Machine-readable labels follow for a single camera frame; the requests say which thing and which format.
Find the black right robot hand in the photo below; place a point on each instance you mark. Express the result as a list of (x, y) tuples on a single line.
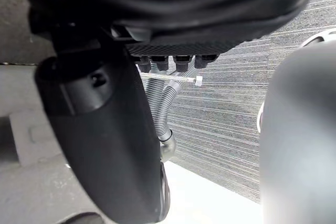
[(110, 119)]

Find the white cabinet panel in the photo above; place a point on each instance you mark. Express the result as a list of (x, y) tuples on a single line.
[(210, 197)]

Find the silver robot leg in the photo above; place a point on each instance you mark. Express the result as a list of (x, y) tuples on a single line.
[(299, 134)]

